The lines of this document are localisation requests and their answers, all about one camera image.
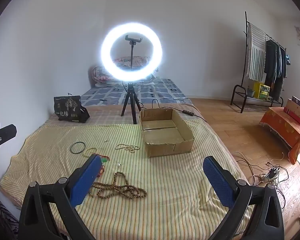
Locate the red flat box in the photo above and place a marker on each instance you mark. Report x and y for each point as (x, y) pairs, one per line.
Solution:
(293, 117)

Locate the dark thin bangle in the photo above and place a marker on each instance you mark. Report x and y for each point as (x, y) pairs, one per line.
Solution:
(70, 148)

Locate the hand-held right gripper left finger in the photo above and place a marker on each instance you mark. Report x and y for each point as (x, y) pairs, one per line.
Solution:
(87, 180)

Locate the striped hanging towel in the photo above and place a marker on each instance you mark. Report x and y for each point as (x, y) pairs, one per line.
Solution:
(256, 52)

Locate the white power strip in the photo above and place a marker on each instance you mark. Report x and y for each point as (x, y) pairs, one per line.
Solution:
(271, 175)

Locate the cardboard box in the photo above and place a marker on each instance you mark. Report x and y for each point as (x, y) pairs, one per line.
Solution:
(165, 145)

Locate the black phone holder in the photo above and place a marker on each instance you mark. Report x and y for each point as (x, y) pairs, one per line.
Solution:
(133, 39)

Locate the pink checked bed sheet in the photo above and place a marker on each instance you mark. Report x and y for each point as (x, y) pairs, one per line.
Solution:
(102, 115)

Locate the brown flat box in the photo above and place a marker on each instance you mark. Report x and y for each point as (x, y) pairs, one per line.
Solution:
(298, 112)

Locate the black tripod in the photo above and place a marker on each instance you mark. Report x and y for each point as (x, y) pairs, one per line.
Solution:
(131, 90)

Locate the black printed packet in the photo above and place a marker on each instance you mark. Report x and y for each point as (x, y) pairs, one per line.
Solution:
(67, 107)

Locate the floral folded quilt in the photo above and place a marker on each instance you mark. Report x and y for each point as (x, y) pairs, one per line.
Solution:
(101, 76)

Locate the dark hanging clothes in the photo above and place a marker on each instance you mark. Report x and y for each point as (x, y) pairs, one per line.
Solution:
(275, 65)

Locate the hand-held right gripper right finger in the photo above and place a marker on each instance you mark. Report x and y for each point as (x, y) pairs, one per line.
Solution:
(217, 182)

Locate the dark striped cloth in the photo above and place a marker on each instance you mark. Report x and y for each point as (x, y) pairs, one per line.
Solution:
(2, 220)

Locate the yellow crate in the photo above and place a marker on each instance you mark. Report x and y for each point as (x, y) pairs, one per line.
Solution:
(262, 91)

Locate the orange cloth covered table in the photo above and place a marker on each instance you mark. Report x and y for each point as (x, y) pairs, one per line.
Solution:
(285, 127)

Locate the black pouch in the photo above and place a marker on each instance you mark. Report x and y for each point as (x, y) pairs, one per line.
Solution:
(83, 115)

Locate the black metal clothes rack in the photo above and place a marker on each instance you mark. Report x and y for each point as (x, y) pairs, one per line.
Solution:
(245, 55)

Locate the yellow striped blanket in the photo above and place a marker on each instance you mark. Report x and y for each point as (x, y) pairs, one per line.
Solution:
(165, 180)

